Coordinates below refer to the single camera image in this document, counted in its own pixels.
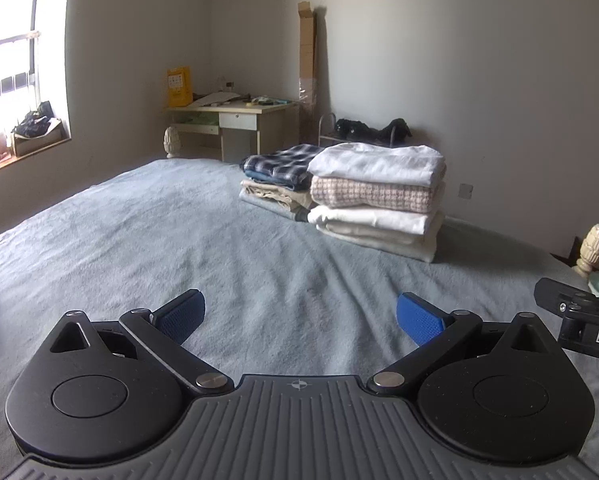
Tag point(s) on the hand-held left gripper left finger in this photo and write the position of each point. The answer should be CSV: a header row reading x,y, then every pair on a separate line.
x,y
182,315

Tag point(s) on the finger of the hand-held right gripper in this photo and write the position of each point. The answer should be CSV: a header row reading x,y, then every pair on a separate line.
x,y
554,295

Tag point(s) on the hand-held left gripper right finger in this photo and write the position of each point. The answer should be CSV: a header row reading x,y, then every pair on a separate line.
x,y
419,320

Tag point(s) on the white button shirt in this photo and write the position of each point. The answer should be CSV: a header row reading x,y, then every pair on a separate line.
x,y
379,165

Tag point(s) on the dark clothes pile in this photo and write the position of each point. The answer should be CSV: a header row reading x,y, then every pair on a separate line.
x,y
34,120

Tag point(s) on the cream bedpost finial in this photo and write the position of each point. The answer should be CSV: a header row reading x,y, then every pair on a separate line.
x,y
592,247
173,141

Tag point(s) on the white folded garment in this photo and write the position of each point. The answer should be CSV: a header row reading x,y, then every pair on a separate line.
x,y
369,217

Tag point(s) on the pink checked folded garment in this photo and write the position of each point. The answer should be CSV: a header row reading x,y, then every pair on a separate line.
x,y
374,194

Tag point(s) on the grey folded garment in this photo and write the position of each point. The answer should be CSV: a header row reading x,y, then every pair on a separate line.
x,y
264,206

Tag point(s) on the beige folded pants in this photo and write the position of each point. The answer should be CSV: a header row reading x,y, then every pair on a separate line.
x,y
274,195

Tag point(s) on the blue plaid folded shirt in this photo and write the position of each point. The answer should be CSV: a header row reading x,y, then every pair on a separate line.
x,y
284,162

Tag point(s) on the black shoe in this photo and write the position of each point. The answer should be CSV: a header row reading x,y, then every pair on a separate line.
x,y
354,129
394,129

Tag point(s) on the cream wooden desk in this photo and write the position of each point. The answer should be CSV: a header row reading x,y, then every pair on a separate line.
x,y
239,120

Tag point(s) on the white flat cardboard sheet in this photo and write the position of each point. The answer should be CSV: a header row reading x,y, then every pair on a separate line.
x,y
219,99

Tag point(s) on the yellow box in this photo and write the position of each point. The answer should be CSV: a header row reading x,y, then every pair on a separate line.
x,y
179,87

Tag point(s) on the tall narrow cardboard box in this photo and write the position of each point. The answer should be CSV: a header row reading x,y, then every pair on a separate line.
x,y
307,50

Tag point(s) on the barred window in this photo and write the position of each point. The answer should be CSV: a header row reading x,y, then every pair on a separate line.
x,y
4,10

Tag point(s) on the white wall socket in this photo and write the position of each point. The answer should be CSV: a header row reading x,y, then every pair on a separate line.
x,y
466,191

